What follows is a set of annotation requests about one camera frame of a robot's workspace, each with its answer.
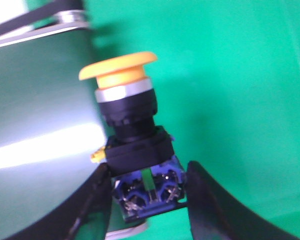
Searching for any yellow mushroom push button switch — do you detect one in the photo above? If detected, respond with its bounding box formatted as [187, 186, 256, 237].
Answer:
[78, 51, 186, 222]

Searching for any green plastic tray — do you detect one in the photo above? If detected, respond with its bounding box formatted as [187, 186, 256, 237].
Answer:
[85, 0, 300, 237]

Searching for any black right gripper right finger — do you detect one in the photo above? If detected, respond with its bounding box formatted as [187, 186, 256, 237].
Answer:
[186, 161, 300, 240]

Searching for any green conveyor belt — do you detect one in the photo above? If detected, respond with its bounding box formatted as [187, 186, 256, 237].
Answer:
[0, 29, 106, 240]

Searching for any aluminium conveyor front rail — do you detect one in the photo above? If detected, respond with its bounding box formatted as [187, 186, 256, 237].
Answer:
[0, 9, 90, 48]

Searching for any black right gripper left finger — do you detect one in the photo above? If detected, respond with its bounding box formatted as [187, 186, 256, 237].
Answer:
[7, 163, 112, 240]

